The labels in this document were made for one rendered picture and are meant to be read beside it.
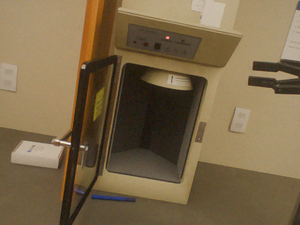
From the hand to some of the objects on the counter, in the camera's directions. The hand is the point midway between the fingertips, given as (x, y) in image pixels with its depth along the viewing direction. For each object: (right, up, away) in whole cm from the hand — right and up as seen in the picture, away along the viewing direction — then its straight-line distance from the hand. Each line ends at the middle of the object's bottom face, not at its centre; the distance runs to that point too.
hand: (260, 73), depth 92 cm
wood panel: (-58, -31, +24) cm, 70 cm away
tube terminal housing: (-36, -36, +22) cm, 56 cm away
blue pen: (-44, -39, +6) cm, 60 cm away
